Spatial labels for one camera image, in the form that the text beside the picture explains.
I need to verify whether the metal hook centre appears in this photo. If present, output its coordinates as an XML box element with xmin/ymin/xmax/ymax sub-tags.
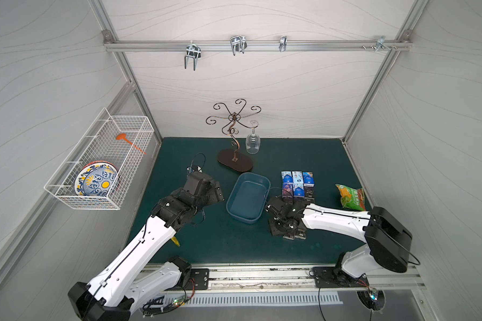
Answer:
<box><xmin>230</xmin><ymin>36</ymin><xmax>248</xmax><ymax>56</ymax></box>

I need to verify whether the blue pocket tissue pack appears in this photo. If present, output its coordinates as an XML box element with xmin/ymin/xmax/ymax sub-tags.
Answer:
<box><xmin>302</xmin><ymin>172</ymin><xmax>315</xmax><ymax>187</ymax></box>

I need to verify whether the metal scroll cup stand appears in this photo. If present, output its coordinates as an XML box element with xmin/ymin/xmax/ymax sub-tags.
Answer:
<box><xmin>206</xmin><ymin>98</ymin><xmax>262</xmax><ymax>173</ymax></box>

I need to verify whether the metal hook right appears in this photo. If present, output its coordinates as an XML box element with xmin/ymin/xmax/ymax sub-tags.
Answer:
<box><xmin>361</xmin><ymin>36</ymin><xmax>398</xmax><ymax>53</ymax></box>

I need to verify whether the white vent strip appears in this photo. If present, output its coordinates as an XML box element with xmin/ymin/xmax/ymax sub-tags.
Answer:
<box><xmin>183</xmin><ymin>290</ymin><xmax>343</xmax><ymax>308</ymax></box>

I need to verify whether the teal plastic storage box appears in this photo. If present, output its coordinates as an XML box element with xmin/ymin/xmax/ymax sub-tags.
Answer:
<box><xmin>226</xmin><ymin>173</ymin><xmax>271</xmax><ymax>225</ymax></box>

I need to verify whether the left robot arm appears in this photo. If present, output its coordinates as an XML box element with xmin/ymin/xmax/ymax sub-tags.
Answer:
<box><xmin>68</xmin><ymin>171</ymin><xmax>224</xmax><ymax>320</ymax></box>

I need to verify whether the yellow banana toy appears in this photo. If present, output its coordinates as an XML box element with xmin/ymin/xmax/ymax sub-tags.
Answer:
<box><xmin>171</xmin><ymin>237</ymin><xmax>181</xmax><ymax>247</ymax></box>

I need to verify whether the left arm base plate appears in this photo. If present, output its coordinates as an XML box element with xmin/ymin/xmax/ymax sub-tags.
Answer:
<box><xmin>176</xmin><ymin>268</ymin><xmax>210</xmax><ymax>291</ymax></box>

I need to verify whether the dark blue tissue pack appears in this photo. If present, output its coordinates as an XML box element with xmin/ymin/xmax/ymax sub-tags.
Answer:
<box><xmin>282</xmin><ymin>183</ymin><xmax>294</xmax><ymax>199</ymax></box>

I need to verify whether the light blue tissue pack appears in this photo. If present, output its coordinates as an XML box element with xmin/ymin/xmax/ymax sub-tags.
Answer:
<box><xmin>291</xmin><ymin>171</ymin><xmax>304</xmax><ymax>185</ymax></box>

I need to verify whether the blue yellow patterned plate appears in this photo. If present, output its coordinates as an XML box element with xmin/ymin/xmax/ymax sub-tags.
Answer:
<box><xmin>74</xmin><ymin>161</ymin><xmax>119</xmax><ymax>197</ymax></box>

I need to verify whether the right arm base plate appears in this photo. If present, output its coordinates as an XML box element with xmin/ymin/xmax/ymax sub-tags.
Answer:
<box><xmin>309</xmin><ymin>266</ymin><xmax>369</xmax><ymax>288</ymax></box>

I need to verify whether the metal hook left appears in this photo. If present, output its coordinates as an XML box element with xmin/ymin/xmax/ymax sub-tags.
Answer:
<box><xmin>184</xmin><ymin>42</ymin><xmax>202</xmax><ymax>71</ymax></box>

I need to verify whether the metal hook small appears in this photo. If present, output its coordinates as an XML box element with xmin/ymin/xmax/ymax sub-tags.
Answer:
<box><xmin>278</xmin><ymin>36</ymin><xmax>287</xmax><ymax>52</ymax></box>

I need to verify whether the green snack bag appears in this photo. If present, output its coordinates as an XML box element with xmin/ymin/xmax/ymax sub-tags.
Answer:
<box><xmin>336</xmin><ymin>184</ymin><xmax>366</xmax><ymax>211</ymax></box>

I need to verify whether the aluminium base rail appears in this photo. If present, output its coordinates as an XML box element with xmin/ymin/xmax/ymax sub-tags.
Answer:
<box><xmin>192</xmin><ymin>263</ymin><xmax>427</xmax><ymax>293</ymax></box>

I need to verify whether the aluminium top rail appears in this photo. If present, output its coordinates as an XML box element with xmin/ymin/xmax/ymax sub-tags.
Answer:
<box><xmin>104</xmin><ymin>39</ymin><xmax>413</xmax><ymax>53</ymax></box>

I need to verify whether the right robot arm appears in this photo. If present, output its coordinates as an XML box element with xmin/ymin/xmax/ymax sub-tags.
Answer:
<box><xmin>265</xmin><ymin>196</ymin><xmax>412</xmax><ymax>284</ymax></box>

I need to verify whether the white wire basket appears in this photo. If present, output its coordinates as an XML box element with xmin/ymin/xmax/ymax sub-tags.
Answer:
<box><xmin>44</xmin><ymin>109</ymin><xmax>153</xmax><ymax>211</ymax></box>

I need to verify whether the blue white tissue pack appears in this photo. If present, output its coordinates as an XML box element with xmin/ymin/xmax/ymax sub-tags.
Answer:
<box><xmin>281</xmin><ymin>171</ymin><xmax>293</xmax><ymax>183</ymax></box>

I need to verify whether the orange plastic spoon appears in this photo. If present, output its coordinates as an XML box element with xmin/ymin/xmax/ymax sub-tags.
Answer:
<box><xmin>116</xmin><ymin>133</ymin><xmax>146</xmax><ymax>155</ymax></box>

